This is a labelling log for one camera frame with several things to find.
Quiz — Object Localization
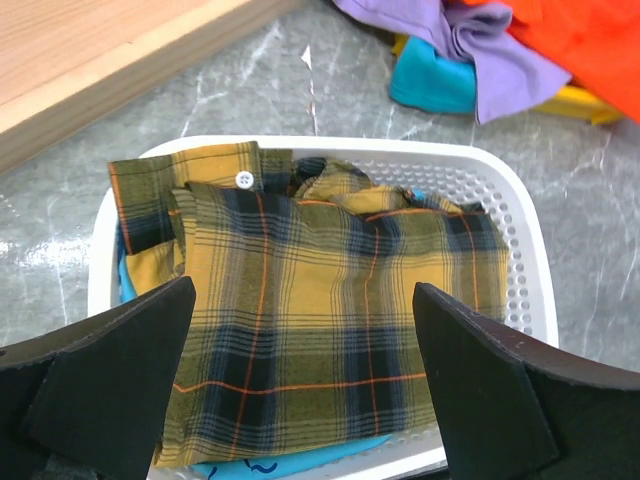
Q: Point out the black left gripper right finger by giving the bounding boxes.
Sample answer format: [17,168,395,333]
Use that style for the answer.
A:
[413,283,639,479]

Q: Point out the yellow plastic tray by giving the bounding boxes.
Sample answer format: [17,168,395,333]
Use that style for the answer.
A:
[390,34,626,126]

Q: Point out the wooden clothes rack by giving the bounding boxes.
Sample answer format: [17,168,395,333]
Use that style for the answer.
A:
[1,1,300,171]

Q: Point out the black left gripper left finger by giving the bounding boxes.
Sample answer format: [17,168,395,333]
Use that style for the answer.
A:
[1,277,195,479]

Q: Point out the purple t shirt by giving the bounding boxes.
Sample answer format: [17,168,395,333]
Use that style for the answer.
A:
[336,1,571,124]

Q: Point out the blue cloth in basket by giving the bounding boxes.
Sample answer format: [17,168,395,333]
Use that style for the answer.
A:
[117,238,390,479]

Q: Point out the orange t shirt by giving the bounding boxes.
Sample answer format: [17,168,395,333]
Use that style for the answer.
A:
[442,0,640,124]

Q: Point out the teal t shirt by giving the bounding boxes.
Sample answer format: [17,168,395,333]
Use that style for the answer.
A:
[389,34,477,114]

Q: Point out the yellow plaid shirt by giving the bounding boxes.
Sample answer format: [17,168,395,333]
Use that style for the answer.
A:
[109,142,509,468]

